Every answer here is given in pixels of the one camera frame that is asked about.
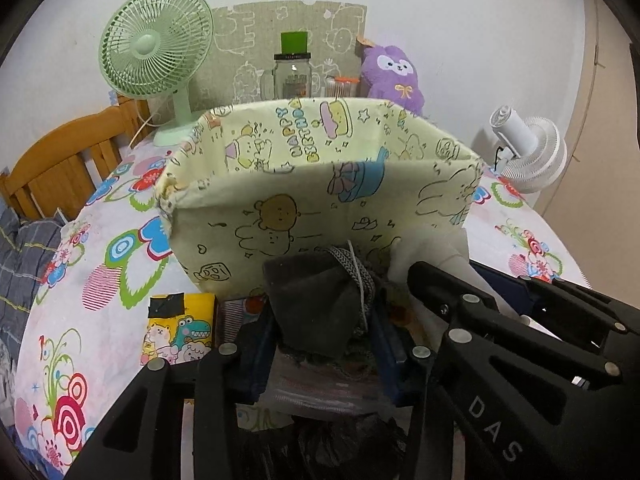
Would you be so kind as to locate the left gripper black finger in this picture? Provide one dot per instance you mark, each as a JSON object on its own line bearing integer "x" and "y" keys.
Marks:
{"x": 531, "y": 406}
{"x": 576, "y": 314}

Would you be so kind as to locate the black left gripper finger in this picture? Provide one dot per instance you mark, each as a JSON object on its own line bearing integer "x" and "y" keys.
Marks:
{"x": 430, "y": 441}
{"x": 140, "y": 437}

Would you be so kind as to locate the white sock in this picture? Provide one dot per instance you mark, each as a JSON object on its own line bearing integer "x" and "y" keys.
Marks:
{"x": 444, "y": 289}

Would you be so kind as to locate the dark grey sock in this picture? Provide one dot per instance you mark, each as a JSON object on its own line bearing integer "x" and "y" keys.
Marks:
{"x": 324, "y": 301}

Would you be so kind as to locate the floral tablecloth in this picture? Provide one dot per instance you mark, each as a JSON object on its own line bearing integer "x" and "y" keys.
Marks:
{"x": 83, "y": 339}

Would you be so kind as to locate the yellow cartoon packet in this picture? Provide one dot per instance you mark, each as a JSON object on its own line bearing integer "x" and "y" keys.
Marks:
{"x": 180, "y": 327}

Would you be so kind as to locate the white small fan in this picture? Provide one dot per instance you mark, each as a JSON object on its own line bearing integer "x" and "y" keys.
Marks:
{"x": 531, "y": 154}

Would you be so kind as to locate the grey plaid pillow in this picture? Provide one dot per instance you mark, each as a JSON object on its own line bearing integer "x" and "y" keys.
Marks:
{"x": 27, "y": 247}

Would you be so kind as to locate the yellow cartoon fabric storage box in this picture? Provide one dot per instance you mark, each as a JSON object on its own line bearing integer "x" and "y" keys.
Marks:
{"x": 263, "y": 180}

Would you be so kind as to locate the wooden bed headboard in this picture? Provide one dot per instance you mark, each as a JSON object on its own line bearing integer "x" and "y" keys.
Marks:
{"x": 52, "y": 175}

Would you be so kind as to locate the purple plush bunny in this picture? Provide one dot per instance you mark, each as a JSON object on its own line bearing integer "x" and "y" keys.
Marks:
{"x": 387, "y": 74}

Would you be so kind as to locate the cotton swab container orange lid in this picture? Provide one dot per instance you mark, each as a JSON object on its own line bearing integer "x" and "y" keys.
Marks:
{"x": 341, "y": 87}

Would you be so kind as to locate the glass mason jar mug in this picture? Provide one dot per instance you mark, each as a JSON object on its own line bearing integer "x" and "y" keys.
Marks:
{"x": 290, "y": 77}

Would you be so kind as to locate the green desk fan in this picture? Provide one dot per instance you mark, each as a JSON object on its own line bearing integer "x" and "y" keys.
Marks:
{"x": 152, "y": 49}

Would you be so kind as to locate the beige cartoon cardboard panel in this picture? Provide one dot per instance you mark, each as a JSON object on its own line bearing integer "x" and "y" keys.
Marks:
{"x": 248, "y": 37}

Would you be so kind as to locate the green cup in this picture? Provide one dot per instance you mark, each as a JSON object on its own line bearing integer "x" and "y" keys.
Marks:
{"x": 294, "y": 43}

